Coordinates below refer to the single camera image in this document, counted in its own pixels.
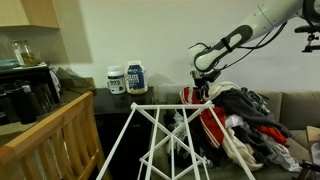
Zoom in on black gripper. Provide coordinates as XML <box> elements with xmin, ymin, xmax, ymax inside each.
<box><xmin>195</xmin><ymin>77</ymin><xmax>212</xmax><ymax>101</ymax></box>

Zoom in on red shorts with white stripes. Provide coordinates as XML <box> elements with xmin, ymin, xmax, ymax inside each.
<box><xmin>179</xmin><ymin>87</ymin><xmax>228</xmax><ymax>148</ymax></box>

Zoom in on dark grey knit garment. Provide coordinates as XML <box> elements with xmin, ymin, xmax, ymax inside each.
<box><xmin>213</xmin><ymin>88</ymin><xmax>293</xmax><ymax>139</ymax></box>

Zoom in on small white garment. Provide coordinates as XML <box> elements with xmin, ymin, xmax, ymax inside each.
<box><xmin>224</xmin><ymin>114</ymin><xmax>246</xmax><ymax>129</ymax></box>

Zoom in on black white patterned garment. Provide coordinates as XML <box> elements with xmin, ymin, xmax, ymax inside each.
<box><xmin>166</xmin><ymin>113</ymin><xmax>188</xmax><ymax>158</ymax></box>

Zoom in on grey striped garment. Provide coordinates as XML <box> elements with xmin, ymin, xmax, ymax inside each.
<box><xmin>241</xmin><ymin>87</ymin><xmax>272</xmax><ymax>109</ymax></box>

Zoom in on beige cream garment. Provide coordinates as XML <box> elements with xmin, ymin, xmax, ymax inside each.
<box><xmin>221</xmin><ymin>128</ymin><xmax>264</xmax><ymax>173</ymax></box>

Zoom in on large blue label protein tub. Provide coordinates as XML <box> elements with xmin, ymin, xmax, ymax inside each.
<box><xmin>125</xmin><ymin>60</ymin><xmax>149</xmax><ymax>95</ymax></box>

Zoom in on small red orange garment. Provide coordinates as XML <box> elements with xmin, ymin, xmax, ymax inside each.
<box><xmin>254</xmin><ymin>124</ymin><xmax>288</xmax><ymax>147</ymax></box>

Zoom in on small dark label supplement tub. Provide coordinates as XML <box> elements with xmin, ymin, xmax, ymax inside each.
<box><xmin>106</xmin><ymin>65</ymin><xmax>127</xmax><ymax>95</ymax></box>

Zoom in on black side table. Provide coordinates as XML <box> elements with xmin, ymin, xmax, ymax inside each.
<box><xmin>92</xmin><ymin>87</ymin><xmax>156</xmax><ymax>180</ymax></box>

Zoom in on pile of clothes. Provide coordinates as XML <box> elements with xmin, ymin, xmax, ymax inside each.
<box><xmin>146</xmin><ymin>91</ymin><xmax>320</xmax><ymax>180</ymax></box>

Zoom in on grey and white garment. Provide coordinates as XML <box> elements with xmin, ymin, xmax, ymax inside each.
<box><xmin>263</xmin><ymin>133</ymin><xmax>303</xmax><ymax>173</ymax></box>

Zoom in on light brown wooden board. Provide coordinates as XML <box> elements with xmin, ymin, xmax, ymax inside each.
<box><xmin>305</xmin><ymin>125</ymin><xmax>320</xmax><ymax>144</ymax></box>

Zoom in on wooden slatted chair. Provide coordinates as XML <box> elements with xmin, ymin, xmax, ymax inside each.
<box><xmin>0</xmin><ymin>90</ymin><xmax>113</xmax><ymax>180</ymax></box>

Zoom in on glass jar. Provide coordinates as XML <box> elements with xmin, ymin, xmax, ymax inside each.
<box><xmin>12</xmin><ymin>39</ymin><xmax>43</xmax><ymax>67</ymax></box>

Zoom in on blue flat object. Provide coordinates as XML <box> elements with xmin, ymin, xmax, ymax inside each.
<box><xmin>0</xmin><ymin>59</ymin><xmax>21</xmax><ymax>69</ymax></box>

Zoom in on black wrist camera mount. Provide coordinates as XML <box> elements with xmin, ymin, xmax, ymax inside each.
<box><xmin>192</xmin><ymin>69</ymin><xmax>222</xmax><ymax>84</ymax></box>

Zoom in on white wire drying rack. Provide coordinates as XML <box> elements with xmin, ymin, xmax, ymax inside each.
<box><xmin>95</xmin><ymin>101</ymin><xmax>258</xmax><ymax>180</ymax></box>

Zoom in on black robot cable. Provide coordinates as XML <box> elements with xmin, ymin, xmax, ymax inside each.
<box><xmin>189</xmin><ymin>21</ymin><xmax>288</xmax><ymax>71</ymax></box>

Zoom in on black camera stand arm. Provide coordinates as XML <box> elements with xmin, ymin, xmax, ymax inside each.
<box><xmin>294</xmin><ymin>23</ymin><xmax>320</xmax><ymax>54</ymax></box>

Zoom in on light wooden wall cabinet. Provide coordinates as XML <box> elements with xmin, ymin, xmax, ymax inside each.
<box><xmin>0</xmin><ymin>0</ymin><xmax>61</xmax><ymax>29</ymax></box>

